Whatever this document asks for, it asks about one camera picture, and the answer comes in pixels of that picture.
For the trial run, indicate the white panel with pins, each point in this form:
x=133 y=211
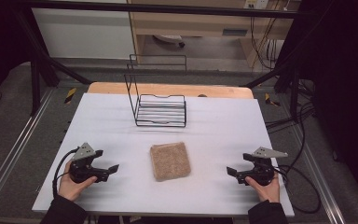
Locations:
x=84 y=34

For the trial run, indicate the person's left hand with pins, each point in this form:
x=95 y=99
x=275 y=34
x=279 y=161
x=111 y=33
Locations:
x=70 y=188

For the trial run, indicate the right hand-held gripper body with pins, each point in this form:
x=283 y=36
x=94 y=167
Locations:
x=262 y=172

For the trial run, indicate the aluminium floor rail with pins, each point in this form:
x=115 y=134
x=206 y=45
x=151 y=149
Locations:
x=15 y=146
x=318 y=174

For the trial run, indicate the wooden table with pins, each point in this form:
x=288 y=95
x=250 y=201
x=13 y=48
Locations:
x=167 y=88

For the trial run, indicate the brown cork square pad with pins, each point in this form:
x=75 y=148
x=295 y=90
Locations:
x=170 y=161

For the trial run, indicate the black metal frame crossbar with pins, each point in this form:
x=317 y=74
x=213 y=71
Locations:
x=167 y=8

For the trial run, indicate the yellow black tape strip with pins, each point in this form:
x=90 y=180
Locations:
x=70 y=95
x=271 y=100

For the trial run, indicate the person's right hand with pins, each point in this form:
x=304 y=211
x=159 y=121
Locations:
x=271 y=191

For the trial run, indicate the white wall socket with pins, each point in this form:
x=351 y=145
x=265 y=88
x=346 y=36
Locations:
x=256 y=3

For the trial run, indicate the light wooden desk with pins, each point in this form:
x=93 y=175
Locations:
x=199 y=23

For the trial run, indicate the white table cover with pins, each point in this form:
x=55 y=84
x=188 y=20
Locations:
x=217 y=140

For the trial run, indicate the black metal frame stand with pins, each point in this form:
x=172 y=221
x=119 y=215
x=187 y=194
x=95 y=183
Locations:
x=293 y=90
x=35 y=81

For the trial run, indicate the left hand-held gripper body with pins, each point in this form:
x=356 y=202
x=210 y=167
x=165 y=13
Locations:
x=82 y=169

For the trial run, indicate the white chair base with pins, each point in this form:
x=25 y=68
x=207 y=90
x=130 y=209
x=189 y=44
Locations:
x=171 y=39

